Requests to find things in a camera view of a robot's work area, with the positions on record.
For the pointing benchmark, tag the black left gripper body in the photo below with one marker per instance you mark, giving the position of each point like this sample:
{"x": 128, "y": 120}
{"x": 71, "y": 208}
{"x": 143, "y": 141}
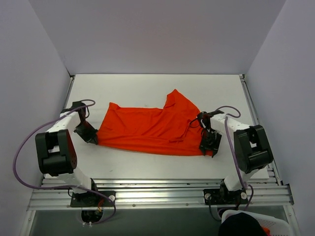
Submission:
{"x": 85, "y": 131}

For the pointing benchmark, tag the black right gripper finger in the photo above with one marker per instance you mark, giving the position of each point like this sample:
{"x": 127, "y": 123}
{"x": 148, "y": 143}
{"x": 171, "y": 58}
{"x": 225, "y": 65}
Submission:
{"x": 216, "y": 145}
{"x": 204, "y": 147}

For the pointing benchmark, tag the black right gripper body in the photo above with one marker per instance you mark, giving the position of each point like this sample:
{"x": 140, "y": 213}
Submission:
{"x": 210, "y": 141}

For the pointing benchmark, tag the orange t shirt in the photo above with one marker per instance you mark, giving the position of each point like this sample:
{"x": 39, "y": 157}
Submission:
{"x": 171, "y": 130}

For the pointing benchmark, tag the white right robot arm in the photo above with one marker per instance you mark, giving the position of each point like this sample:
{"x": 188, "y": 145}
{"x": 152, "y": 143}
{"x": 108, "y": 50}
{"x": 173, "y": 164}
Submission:
{"x": 249, "y": 145}

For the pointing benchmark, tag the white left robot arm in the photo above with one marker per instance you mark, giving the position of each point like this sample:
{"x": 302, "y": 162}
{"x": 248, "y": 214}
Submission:
{"x": 56, "y": 153}

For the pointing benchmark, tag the black garment in basket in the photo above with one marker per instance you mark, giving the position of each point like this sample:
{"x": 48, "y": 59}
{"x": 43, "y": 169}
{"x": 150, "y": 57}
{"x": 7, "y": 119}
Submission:
{"x": 241, "y": 224}

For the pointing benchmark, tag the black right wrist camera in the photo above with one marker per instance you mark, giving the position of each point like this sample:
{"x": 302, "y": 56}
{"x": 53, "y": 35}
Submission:
{"x": 203, "y": 118}

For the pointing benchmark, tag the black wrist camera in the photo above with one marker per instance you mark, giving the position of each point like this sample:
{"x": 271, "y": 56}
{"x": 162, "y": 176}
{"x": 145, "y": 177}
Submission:
{"x": 78, "y": 105}
{"x": 203, "y": 118}

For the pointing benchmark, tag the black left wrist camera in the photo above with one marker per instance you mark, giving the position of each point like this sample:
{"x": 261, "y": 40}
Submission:
{"x": 78, "y": 105}

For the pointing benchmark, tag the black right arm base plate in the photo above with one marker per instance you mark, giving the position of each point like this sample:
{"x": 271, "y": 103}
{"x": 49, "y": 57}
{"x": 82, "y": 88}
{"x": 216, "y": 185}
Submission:
{"x": 222, "y": 196}

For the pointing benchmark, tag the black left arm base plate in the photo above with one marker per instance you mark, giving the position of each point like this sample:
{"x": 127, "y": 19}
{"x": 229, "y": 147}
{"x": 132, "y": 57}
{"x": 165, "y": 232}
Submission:
{"x": 89, "y": 199}

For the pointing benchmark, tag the aluminium rail frame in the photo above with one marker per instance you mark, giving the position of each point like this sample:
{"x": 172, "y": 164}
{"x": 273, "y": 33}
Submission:
{"x": 155, "y": 194}

